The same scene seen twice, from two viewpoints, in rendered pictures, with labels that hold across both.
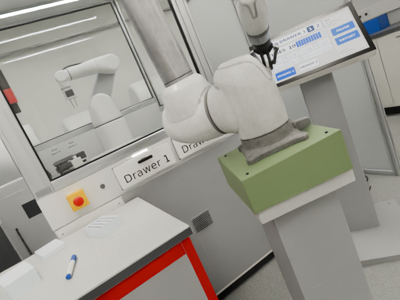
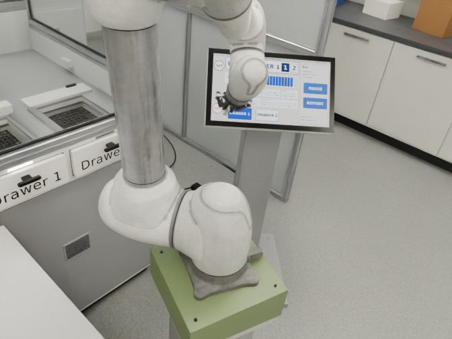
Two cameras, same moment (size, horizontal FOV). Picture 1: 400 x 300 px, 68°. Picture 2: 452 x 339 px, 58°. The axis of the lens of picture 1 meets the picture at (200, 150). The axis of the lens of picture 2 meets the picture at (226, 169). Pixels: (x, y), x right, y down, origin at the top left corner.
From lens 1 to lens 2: 0.69 m
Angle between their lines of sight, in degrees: 35
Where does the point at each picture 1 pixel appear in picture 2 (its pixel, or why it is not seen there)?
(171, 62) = (149, 167)
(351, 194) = not seen: hidden behind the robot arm
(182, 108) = (141, 218)
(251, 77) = (237, 232)
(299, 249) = not seen: outside the picture
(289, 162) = (237, 315)
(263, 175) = (210, 326)
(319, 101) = (257, 146)
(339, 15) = (318, 69)
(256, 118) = (222, 264)
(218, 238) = (89, 263)
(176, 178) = (61, 199)
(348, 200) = not seen: hidden behind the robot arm
